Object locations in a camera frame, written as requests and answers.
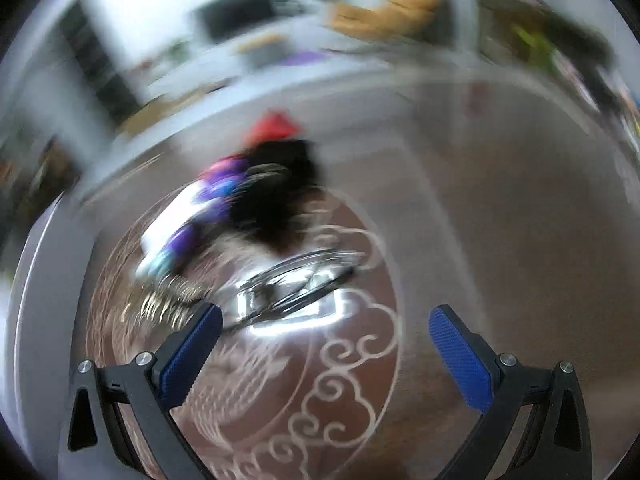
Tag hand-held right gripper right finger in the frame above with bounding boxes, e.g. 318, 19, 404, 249
428, 304, 593, 480

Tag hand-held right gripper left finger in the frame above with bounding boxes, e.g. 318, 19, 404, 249
66, 302, 224, 480

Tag black-framed eyeglasses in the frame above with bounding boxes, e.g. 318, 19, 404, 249
220, 247, 366, 333

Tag black television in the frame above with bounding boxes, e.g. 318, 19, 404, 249
192, 0, 276, 43

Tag red pouch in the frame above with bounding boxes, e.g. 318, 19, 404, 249
242, 110, 303, 148

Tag grey curtain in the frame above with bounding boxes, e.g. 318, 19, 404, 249
440, 0, 476, 51

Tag white television cabinet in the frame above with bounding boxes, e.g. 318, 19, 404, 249
135, 35, 381, 106

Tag brown patterned wooden desktop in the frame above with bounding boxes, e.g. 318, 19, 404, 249
15, 50, 640, 480

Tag open cardboard box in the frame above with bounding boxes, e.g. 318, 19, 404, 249
120, 87, 201, 133

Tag purple toy figure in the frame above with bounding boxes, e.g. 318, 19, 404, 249
165, 155, 251, 271

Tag white box with blue edge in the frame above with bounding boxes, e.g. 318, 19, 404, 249
140, 200, 211, 261

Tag black velvet pouch silver trim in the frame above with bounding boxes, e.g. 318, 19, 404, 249
235, 137, 326, 256

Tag dark glass display cabinet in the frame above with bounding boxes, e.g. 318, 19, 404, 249
57, 0, 141, 126

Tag orange lounge chair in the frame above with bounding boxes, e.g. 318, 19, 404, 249
327, 0, 446, 41

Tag white board panel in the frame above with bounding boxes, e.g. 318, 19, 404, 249
0, 180, 116, 480

